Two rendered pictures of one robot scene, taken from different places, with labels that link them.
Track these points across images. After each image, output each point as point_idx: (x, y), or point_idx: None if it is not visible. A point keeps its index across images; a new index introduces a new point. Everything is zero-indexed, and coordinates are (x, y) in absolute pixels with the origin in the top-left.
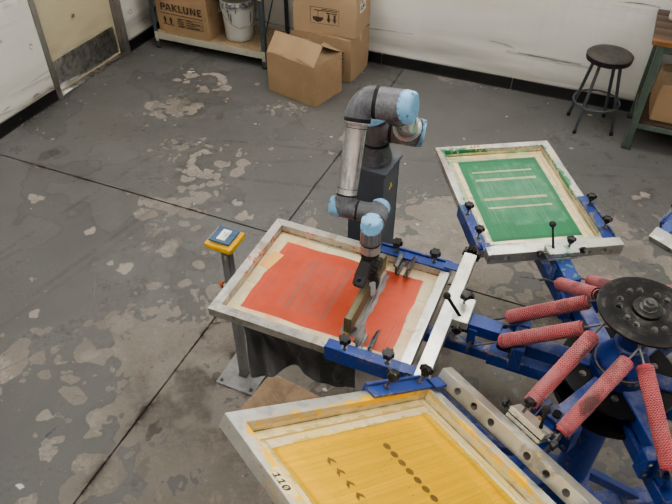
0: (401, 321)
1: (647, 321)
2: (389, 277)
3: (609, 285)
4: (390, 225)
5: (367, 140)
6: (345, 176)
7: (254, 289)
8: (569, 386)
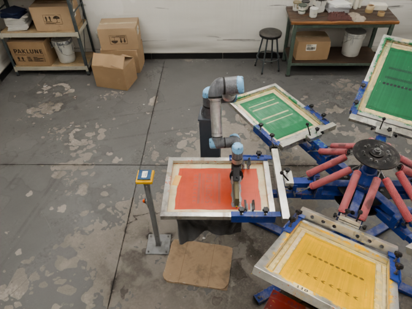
0: (257, 191)
1: (379, 158)
2: None
3: (355, 146)
4: None
5: (207, 105)
6: (216, 127)
7: (176, 198)
8: None
